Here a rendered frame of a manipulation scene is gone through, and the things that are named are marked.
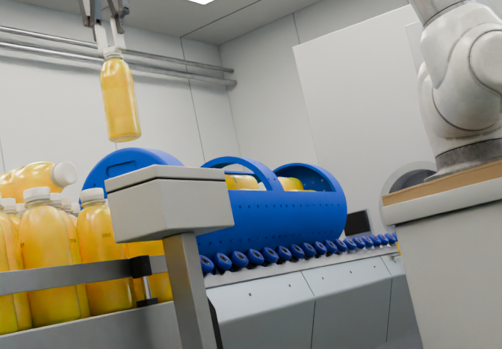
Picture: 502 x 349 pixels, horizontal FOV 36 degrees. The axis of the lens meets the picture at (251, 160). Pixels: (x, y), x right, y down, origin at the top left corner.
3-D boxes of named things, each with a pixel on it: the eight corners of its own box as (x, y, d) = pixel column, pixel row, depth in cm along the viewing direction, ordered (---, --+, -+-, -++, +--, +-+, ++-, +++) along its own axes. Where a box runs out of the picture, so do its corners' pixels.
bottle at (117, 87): (137, 141, 171) (125, 60, 174) (144, 133, 164) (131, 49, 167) (106, 144, 168) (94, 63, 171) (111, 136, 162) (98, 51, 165)
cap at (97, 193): (78, 205, 129) (75, 194, 129) (100, 202, 131) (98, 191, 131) (85, 200, 125) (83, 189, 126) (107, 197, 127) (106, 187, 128)
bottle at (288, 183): (302, 202, 233) (275, 202, 216) (282, 199, 236) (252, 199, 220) (305, 178, 233) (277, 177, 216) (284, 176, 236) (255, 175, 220)
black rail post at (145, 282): (158, 303, 125) (149, 254, 127) (147, 305, 123) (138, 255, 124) (148, 305, 126) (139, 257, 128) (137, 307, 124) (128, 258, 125)
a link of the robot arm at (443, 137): (497, 149, 173) (470, 57, 177) (523, 130, 155) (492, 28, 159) (426, 164, 172) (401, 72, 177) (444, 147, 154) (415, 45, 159)
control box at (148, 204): (235, 226, 131) (223, 167, 132) (166, 230, 113) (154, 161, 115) (187, 238, 135) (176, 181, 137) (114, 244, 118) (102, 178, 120)
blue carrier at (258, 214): (355, 249, 230) (339, 155, 234) (193, 274, 153) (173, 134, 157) (271, 262, 243) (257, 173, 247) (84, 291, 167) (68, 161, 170)
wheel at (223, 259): (222, 250, 172) (218, 257, 173) (212, 251, 168) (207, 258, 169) (237, 264, 171) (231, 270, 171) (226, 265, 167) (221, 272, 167)
